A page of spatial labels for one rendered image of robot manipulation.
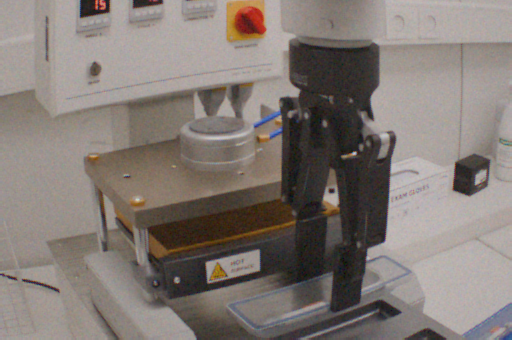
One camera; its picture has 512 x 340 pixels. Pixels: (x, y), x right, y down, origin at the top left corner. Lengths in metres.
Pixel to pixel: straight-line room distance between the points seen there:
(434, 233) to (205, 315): 0.65
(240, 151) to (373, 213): 0.24
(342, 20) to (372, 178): 0.12
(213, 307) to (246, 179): 0.19
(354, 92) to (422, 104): 1.11
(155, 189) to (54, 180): 0.63
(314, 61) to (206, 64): 0.38
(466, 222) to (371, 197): 0.88
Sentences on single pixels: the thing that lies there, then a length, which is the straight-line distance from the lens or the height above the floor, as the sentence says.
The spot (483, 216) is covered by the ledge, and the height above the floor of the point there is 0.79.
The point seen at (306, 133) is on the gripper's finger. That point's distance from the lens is 0.61.
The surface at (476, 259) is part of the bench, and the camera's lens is 1.38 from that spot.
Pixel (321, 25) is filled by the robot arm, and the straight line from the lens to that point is 0.53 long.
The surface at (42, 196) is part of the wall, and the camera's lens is 1.35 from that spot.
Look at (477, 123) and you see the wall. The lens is 1.82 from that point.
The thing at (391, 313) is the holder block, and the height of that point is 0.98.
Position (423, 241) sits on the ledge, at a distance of 1.35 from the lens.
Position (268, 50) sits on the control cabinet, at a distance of 0.96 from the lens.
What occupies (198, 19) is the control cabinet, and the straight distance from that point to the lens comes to 0.90.
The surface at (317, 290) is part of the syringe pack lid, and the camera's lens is 0.67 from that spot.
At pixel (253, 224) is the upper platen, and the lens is 0.77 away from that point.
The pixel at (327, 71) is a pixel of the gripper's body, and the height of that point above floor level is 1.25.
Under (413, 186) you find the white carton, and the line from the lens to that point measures 1.42.
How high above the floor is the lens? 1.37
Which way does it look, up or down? 18 degrees down
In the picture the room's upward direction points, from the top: 1 degrees counter-clockwise
